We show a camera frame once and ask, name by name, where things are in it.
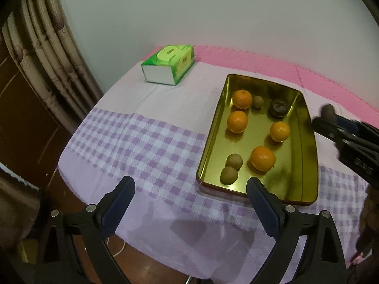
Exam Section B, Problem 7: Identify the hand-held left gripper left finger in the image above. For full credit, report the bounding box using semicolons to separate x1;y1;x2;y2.
34;176;136;284

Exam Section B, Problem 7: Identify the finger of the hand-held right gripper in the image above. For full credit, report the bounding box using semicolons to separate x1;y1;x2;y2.
332;113;361;134
312;117;345;143

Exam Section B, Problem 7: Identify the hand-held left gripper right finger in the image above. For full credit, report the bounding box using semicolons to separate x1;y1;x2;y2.
246;177;347;284

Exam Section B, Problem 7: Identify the orange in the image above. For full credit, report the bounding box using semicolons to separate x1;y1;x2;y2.
227;111;248;133
269;121;291;142
232;89;253;109
249;146;276;172

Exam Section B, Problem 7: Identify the gold metal tin tray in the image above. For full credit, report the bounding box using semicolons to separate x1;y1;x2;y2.
196;74;319;205

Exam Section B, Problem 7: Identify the person's right hand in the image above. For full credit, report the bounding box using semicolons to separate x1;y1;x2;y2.
357;194;379;250

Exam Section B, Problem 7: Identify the purple checked tablecloth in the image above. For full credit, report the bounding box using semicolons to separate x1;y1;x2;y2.
58;61;370;284

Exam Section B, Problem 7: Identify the pink foam mat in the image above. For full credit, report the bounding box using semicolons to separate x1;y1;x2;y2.
192;45;379;116

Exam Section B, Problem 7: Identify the green tissue box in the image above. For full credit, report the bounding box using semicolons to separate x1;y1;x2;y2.
140;44;196;86

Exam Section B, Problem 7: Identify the beige patterned curtain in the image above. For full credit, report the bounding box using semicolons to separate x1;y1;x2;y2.
0;0;104;135

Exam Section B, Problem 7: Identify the white cable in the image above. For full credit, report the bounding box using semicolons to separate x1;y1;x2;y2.
106;237;126;257

